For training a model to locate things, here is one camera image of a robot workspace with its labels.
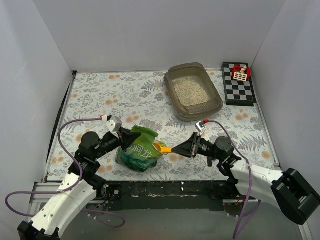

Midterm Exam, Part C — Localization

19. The green cat litter bag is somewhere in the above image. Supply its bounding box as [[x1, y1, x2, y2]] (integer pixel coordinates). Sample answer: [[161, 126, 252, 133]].
[[115, 125, 167, 173]]

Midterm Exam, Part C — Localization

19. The yellow plastic scoop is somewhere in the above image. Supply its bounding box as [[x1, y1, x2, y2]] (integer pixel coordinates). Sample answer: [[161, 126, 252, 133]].
[[153, 143, 174, 155]]

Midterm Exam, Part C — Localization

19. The black bag clip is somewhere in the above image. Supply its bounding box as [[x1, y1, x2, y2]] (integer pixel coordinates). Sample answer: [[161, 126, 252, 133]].
[[207, 157, 215, 167]]

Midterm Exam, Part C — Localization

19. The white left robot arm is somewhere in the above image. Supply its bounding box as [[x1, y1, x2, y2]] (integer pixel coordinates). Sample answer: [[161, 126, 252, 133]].
[[17, 127, 141, 240]]

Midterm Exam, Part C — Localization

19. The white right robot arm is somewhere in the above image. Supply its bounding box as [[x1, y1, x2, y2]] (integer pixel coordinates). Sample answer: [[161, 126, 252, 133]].
[[171, 132, 320, 225]]

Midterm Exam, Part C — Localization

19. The grey litter box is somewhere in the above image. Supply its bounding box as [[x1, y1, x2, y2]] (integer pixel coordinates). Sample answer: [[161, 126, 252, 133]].
[[164, 62, 223, 122]]

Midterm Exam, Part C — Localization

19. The floral table mat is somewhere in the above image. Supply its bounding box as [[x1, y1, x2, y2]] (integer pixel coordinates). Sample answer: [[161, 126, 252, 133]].
[[45, 71, 276, 182]]

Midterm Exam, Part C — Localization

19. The black white chessboard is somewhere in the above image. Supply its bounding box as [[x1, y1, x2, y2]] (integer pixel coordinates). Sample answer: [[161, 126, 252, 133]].
[[221, 62, 257, 107]]

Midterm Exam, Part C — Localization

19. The red white toy block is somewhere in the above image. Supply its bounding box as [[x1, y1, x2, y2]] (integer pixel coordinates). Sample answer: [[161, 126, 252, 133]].
[[231, 65, 251, 82]]

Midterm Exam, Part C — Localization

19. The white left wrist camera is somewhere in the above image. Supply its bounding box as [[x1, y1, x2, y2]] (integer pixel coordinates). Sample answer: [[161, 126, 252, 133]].
[[105, 115, 122, 139]]

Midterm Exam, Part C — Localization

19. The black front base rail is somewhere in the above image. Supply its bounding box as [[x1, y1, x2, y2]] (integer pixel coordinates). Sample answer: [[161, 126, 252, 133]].
[[90, 180, 246, 213]]

